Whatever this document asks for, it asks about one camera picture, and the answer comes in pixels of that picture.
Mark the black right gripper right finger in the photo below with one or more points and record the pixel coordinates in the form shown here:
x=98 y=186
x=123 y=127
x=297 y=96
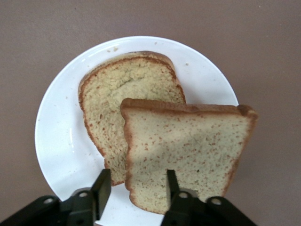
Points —
x=174 y=207

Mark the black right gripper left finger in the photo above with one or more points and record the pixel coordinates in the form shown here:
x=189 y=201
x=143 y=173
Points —
x=101 y=193

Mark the square bread slice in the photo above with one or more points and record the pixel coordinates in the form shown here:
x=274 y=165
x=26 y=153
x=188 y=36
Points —
x=188 y=146

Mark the white round plate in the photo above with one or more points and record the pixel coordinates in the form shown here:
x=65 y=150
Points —
x=63 y=117

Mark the bread slice with rounded crust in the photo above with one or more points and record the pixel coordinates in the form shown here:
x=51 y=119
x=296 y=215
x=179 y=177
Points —
x=131 y=87

